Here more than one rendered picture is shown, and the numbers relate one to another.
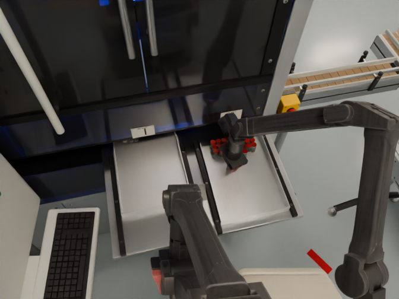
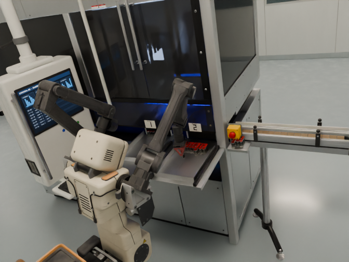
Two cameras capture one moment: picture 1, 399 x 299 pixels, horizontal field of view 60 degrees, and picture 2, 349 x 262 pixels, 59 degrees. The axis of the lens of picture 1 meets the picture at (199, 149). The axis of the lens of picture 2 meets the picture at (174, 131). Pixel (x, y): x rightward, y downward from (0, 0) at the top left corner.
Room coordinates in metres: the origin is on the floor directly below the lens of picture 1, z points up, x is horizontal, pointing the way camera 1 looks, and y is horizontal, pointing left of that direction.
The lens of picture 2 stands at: (-0.47, -1.30, 1.94)
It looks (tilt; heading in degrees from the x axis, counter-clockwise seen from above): 28 degrees down; 47
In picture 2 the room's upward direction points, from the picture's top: 11 degrees counter-clockwise
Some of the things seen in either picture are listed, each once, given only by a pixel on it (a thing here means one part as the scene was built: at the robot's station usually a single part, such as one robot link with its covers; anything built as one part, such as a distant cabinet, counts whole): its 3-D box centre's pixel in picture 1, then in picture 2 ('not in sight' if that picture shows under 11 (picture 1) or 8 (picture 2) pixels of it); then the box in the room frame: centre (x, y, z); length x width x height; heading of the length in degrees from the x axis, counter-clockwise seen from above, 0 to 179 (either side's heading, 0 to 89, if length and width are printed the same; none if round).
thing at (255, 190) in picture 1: (241, 175); (185, 160); (0.64, -0.17, 0.90); 0.34 x 0.26 x 0.04; 15
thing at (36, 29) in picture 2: not in sight; (52, 59); (0.56, 0.92, 1.51); 0.49 x 0.01 x 0.59; 106
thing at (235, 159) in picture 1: (234, 150); (178, 138); (0.66, -0.12, 1.03); 0.10 x 0.07 x 0.07; 29
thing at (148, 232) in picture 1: (196, 178); (164, 157); (0.63, 0.01, 0.87); 0.70 x 0.48 x 0.02; 106
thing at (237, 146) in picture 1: (235, 140); (177, 128); (0.67, -0.12, 1.10); 0.07 x 0.06 x 0.07; 23
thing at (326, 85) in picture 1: (331, 80); (286, 133); (1.14, -0.59, 0.92); 0.69 x 0.16 x 0.16; 106
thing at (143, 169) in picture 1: (149, 168); (147, 145); (0.65, 0.19, 0.90); 0.34 x 0.26 x 0.04; 16
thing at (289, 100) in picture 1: (287, 104); (234, 131); (0.92, -0.35, 1.00); 0.08 x 0.07 x 0.07; 16
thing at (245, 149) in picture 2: not in sight; (240, 145); (0.97, -0.35, 0.87); 0.14 x 0.13 x 0.02; 16
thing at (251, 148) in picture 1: (234, 150); (192, 149); (0.75, -0.14, 0.90); 0.18 x 0.02 x 0.05; 105
